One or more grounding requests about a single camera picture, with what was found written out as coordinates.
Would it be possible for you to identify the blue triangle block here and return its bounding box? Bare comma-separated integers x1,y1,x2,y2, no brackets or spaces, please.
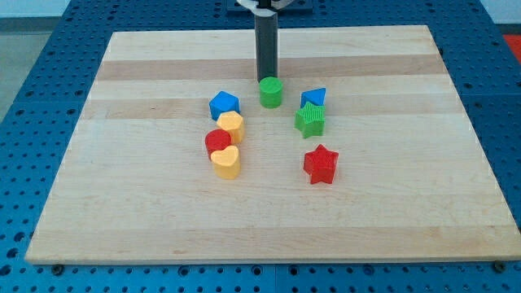
300,88,326,107

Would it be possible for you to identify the yellow heart block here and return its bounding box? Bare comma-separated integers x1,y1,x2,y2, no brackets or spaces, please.
210,145,241,180

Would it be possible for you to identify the green cylinder block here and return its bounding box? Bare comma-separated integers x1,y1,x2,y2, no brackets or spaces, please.
259,77,283,108

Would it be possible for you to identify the yellow hexagon block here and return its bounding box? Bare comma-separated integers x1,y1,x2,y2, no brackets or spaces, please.
217,111,245,144

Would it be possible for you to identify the red cylinder block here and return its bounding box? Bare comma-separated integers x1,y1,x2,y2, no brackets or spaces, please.
204,129,232,158

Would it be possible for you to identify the blue cube block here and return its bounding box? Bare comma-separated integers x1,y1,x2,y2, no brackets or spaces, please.
208,91,240,120

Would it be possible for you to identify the red star block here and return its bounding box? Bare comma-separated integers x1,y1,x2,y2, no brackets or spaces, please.
303,144,339,184

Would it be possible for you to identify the green star block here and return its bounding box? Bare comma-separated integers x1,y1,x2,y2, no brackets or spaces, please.
295,102,326,138

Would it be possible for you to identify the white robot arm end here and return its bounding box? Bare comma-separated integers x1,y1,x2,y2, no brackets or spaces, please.
236,0,294,17

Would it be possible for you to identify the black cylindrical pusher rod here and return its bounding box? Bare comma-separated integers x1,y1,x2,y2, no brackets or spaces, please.
255,9,278,81

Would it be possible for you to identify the wooden board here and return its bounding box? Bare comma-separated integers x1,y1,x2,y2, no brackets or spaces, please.
25,25,520,265

